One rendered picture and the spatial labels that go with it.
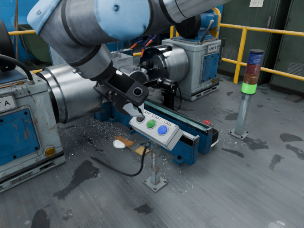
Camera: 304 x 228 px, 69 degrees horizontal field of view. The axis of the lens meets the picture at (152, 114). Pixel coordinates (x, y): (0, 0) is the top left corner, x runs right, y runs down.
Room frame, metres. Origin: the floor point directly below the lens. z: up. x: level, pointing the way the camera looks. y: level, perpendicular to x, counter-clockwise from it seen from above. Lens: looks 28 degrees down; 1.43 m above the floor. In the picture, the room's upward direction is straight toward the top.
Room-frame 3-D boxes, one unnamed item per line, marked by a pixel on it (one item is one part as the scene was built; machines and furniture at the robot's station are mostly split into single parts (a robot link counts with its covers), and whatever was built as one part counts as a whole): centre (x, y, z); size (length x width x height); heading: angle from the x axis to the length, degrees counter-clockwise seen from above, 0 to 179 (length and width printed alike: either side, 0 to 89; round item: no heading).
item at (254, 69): (0.95, -0.44, 1.14); 0.06 x 0.06 x 0.04
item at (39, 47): (5.16, 2.20, 0.43); 1.20 x 0.94 x 0.85; 130
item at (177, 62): (1.37, -0.09, 1.04); 0.41 x 0.25 x 0.25; 134
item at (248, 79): (0.95, -0.44, 1.10); 0.06 x 0.06 x 0.04
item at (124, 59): (1.17, 0.18, 1.11); 0.12 x 0.11 x 0.07; 44
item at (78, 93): (0.89, 0.40, 1.04); 0.37 x 0.25 x 0.25; 134
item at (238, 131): (0.95, -0.44, 1.01); 0.08 x 0.08 x 0.42; 44
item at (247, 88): (0.95, -0.44, 1.05); 0.06 x 0.06 x 0.04
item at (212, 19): (1.55, -0.33, 1.16); 0.33 x 0.26 x 0.42; 134
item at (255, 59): (0.95, -0.44, 1.19); 0.06 x 0.06 x 0.04
